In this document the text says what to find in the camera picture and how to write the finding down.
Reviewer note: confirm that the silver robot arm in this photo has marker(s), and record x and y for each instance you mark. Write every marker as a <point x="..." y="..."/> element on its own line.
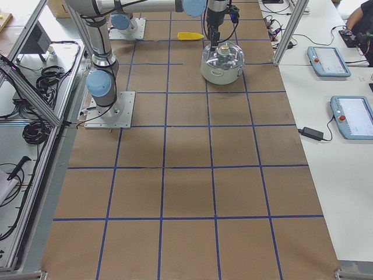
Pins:
<point x="123" y="26"/>
<point x="101" y="83"/>

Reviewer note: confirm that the aluminium frame post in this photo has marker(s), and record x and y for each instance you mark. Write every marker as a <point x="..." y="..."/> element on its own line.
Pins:
<point x="289" y="30"/>

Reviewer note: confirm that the glass pot lid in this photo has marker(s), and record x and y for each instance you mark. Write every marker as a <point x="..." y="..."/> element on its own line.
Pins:
<point x="226" y="56"/>

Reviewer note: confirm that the black power adapter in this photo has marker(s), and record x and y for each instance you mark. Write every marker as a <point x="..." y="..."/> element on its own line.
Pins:
<point x="311" y="133"/>

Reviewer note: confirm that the white steel pot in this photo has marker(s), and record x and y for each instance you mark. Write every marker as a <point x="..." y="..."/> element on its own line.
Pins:
<point x="221" y="75"/>

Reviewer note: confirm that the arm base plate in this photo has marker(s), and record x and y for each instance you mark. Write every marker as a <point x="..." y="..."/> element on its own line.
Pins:
<point x="118" y="116"/>
<point x="140" y="32"/>

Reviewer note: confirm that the far blue teach pendant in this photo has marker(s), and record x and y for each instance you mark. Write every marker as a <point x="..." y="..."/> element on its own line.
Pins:
<point x="328" y="62"/>

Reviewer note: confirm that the cardboard box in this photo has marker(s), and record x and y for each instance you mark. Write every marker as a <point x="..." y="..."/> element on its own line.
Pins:
<point x="58" y="8"/>

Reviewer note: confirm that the person in dark shirt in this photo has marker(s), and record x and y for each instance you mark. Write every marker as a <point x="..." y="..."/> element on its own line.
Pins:
<point x="361" y="19"/>

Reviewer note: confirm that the near blue teach pendant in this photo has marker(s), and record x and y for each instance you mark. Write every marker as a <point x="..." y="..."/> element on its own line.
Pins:
<point x="353" y="116"/>

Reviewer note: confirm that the blue teach pendant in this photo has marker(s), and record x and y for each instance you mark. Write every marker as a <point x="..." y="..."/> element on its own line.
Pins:
<point x="328" y="62"/>
<point x="353" y="116"/>

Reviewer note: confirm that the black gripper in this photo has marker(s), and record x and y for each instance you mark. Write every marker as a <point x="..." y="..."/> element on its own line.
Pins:
<point x="215" y="17"/>

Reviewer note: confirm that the grey control box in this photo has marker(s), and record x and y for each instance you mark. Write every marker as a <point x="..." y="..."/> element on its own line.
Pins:
<point x="38" y="42"/>

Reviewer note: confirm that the brown paper table mat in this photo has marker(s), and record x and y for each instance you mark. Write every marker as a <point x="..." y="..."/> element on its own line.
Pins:
<point x="210" y="181"/>

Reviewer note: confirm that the yellow corn cob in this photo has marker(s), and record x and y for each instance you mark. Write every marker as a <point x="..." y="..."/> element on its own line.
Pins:
<point x="189" y="36"/>

